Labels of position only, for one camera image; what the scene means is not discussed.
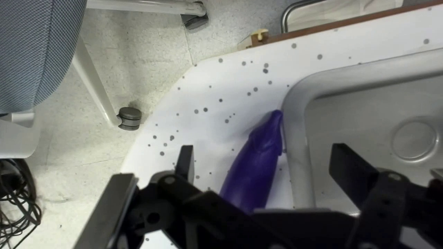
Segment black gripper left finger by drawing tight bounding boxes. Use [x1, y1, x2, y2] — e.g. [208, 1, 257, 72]
[73, 144, 260, 249]

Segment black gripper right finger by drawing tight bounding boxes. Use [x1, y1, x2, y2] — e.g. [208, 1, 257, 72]
[329, 142, 443, 249]

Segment purple toy eggplant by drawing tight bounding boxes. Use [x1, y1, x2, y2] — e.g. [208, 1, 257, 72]
[218, 109, 285, 214]

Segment grey toy sink basin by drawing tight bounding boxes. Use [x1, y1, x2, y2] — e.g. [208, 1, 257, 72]
[280, 47, 443, 218]

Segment wooden toy kitchen unit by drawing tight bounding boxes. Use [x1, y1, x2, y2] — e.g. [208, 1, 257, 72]
[120, 1, 443, 249]

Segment small beige plastic clip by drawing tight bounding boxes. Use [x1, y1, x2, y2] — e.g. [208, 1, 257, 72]
[247, 28, 269, 47]

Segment grey curved metal tube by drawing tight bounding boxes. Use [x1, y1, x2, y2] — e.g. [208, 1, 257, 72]
[279, 0, 323, 33]

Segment grey office chair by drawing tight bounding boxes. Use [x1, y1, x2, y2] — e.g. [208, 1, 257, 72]
[0, 0, 208, 160]

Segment black cables on floor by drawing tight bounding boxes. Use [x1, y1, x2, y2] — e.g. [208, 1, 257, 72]
[0, 158, 42, 249]

